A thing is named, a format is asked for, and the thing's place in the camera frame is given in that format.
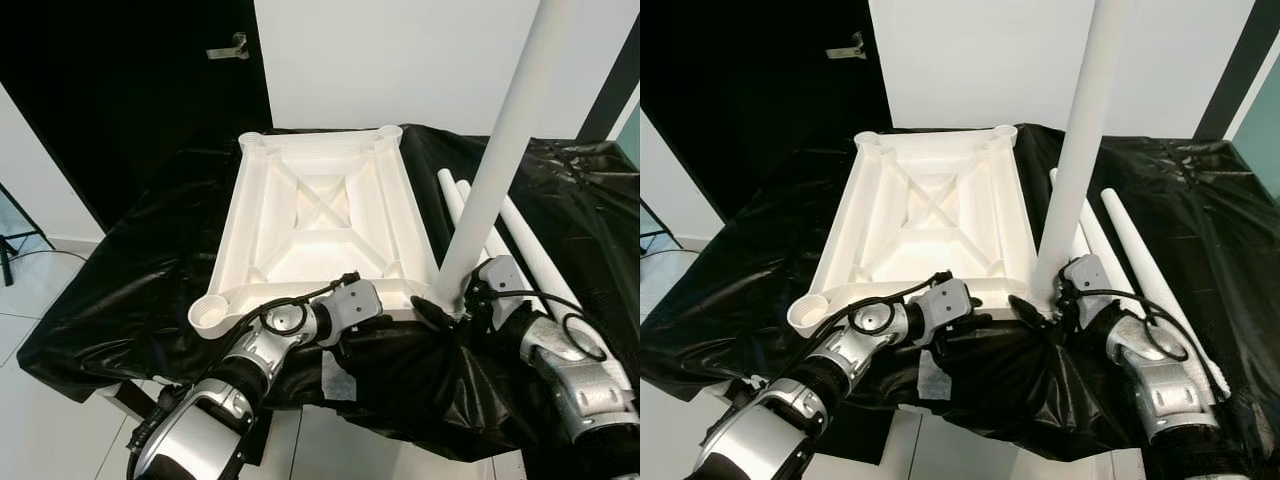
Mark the black tripod stand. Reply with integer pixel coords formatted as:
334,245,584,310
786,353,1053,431
640,195,691,263
0,183,58,288

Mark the teal glass panel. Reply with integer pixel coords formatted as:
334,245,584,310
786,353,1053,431
1230,65,1280,196
617,100,640,171

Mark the black plastic cover sheet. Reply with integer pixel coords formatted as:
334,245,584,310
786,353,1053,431
640,120,1280,461
18,120,640,461

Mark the black door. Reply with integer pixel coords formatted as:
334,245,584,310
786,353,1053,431
0,0,273,231
640,0,893,221

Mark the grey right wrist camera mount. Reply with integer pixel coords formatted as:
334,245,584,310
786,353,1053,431
478,255,531,321
1062,255,1113,321

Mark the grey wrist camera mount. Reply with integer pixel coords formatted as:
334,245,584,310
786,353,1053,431
1062,255,1113,321
310,278,383,346
905,278,979,341
478,255,531,321

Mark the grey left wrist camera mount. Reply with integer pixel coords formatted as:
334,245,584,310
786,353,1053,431
905,278,979,341
310,278,383,346

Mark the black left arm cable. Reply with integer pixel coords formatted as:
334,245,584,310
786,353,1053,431
700,270,951,471
130,272,361,471

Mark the black wall pillar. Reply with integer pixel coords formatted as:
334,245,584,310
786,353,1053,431
1192,0,1280,139
580,15,640,141

